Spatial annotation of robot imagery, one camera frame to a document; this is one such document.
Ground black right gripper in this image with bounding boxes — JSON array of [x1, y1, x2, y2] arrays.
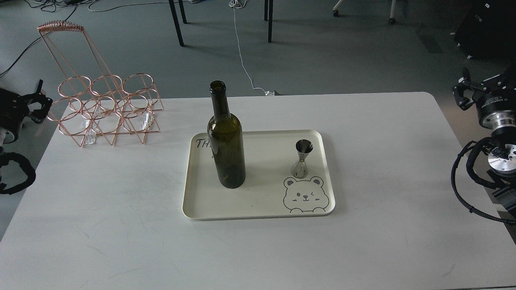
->
[[453, 67, 515, 125]]

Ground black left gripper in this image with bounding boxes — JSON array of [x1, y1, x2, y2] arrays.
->
[[0, 79, 53, 130]]

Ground silver steel jigger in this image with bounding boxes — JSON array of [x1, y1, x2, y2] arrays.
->
[[291, 139, 313, 179]]

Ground dark green wine bottle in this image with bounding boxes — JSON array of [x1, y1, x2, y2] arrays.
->
[[208, 80, 246, 189]]

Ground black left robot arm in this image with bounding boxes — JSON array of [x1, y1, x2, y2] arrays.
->
[[0, 79, 53, 195]]

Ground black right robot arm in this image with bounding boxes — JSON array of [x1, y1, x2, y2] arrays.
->
[[450, 64, 516, 225]]

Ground black box on floor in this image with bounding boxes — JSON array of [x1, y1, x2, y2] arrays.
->
[[454, 0, 516, 58]]

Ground white chair base with castors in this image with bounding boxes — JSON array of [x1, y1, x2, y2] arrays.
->
[[332, 0, 398, 25]]

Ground black table legs left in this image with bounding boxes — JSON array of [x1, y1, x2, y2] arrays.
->
[[168, 0, 187, 47]]

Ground black table legs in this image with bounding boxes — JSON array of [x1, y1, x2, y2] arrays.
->
[[264, 0, 273, 44], [168, 0, 187, 47]]

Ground black table legs right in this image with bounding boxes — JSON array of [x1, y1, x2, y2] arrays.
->
[[264, 0, 273, 44]]

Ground cream tray with bear print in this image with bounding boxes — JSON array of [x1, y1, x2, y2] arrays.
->
[[182, 130, 335, 220]]

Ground rose gold wire bottle rack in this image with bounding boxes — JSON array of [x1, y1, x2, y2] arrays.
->
[[37, 21, 164, 147]]

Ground white cable on floor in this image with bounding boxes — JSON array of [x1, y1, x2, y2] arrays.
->
[[228, 0, 275, 96]]

